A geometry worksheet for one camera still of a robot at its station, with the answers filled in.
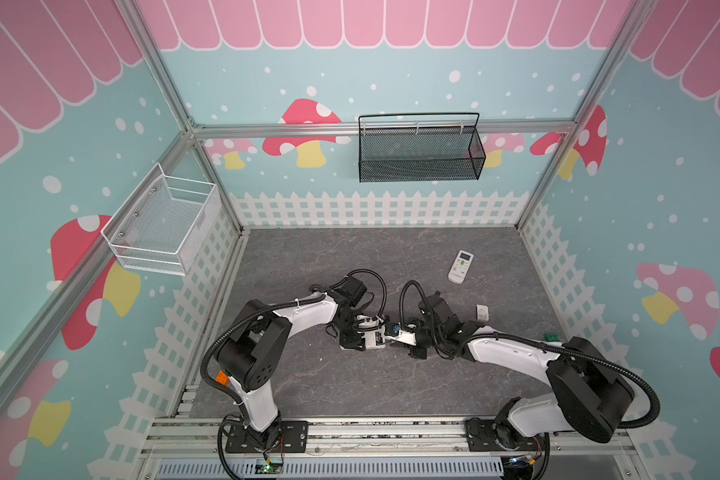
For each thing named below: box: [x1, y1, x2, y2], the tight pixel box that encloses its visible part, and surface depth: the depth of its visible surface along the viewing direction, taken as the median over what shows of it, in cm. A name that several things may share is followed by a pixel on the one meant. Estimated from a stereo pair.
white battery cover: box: [476, 304, 489, 321], surface depth 98 cm
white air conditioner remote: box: [447, 249, 474, 284], surface depth 108 cm
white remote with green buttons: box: [357, 319, 386, 349], surface depth 86 cm
